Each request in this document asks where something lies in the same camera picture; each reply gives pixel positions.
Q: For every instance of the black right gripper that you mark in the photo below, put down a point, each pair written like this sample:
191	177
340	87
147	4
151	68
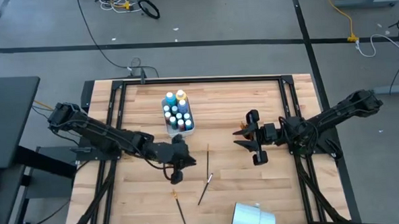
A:
268	134

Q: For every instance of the small red paint bottle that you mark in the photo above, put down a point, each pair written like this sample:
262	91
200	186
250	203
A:
180	123

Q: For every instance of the small dark paint bottle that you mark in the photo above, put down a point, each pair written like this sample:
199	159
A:
178	116

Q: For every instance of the black metal table frame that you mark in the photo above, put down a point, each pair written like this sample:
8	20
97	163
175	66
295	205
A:
201	80

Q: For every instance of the black paintbrush silver ferrule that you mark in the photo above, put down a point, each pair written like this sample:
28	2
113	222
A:
207	162
205	190

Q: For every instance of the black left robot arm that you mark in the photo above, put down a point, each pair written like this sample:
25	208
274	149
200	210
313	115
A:
102	133

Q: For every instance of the white plastic bin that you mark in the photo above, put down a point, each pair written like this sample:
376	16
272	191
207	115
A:
182	133

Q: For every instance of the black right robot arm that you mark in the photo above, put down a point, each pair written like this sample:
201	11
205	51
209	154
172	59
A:
321	120

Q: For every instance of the small brown-red paint bottle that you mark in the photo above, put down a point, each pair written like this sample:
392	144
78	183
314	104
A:
168	116

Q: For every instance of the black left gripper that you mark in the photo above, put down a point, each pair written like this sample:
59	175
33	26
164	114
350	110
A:
169	154

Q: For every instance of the black desk leg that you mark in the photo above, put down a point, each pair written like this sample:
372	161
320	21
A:
46	162

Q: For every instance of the bundle of paint brushes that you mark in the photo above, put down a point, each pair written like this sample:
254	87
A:
180	210

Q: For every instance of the small light green paint bottle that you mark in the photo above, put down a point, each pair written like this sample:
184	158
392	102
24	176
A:
174	109

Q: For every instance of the white paper towel roll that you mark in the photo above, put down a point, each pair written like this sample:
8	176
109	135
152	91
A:
252	217

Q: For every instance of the black desk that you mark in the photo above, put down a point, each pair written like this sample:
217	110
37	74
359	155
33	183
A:
11	117

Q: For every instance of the small light blue paint bottle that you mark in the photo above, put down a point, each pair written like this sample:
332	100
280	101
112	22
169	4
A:
188	124

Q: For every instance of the large purple paint bottle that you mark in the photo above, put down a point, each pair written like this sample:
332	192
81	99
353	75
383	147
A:
182	106

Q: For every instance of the small teal paint bottle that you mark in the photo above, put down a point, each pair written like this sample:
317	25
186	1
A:
166	109

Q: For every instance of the large teal paint bottle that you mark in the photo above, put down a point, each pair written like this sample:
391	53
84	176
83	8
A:
170	99

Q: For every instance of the black side box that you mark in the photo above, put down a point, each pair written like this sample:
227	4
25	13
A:
87	96

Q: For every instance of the large yellow paint bottle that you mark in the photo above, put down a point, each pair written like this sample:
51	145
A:
180	93

